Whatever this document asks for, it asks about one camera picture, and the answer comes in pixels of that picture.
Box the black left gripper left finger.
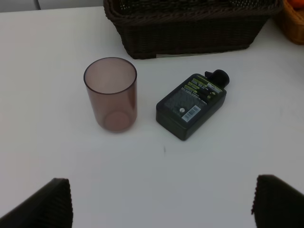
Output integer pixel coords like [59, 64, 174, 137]
[0, 178, 74, 228]

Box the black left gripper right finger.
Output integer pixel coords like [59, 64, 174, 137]
[251, 174, 304, 228]

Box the translucent pink plastic cup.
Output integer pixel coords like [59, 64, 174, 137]
[84, 57, 137, 132]

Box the orange tangerine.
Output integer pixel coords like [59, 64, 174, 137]
[287, 0, 304, 10]

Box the dark green rectangular bottle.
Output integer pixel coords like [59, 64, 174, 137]
[156, 69, 229, 141]

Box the light orange wicker basket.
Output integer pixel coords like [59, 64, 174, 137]
[274, 0, 304, 45]

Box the dark brown wicker basket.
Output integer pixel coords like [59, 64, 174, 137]
[103, 0, 284, 59]

